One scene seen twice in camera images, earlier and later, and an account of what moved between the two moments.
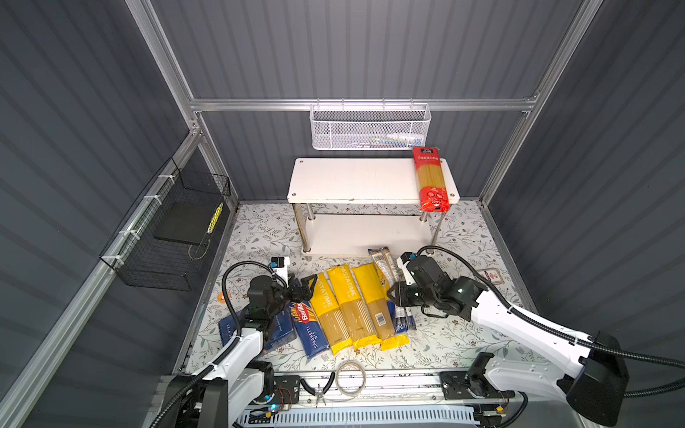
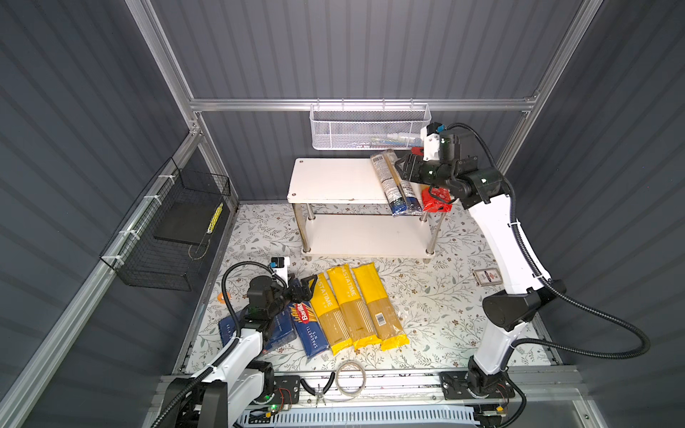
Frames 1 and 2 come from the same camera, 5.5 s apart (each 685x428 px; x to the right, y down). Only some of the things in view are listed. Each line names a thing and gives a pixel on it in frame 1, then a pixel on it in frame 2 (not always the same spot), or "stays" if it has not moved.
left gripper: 305,292 stays
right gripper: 398,295 to 409,168
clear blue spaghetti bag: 401,316 to 400,193
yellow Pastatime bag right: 379,307 stays
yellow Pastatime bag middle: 352,314 stays
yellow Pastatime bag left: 324,301 stays
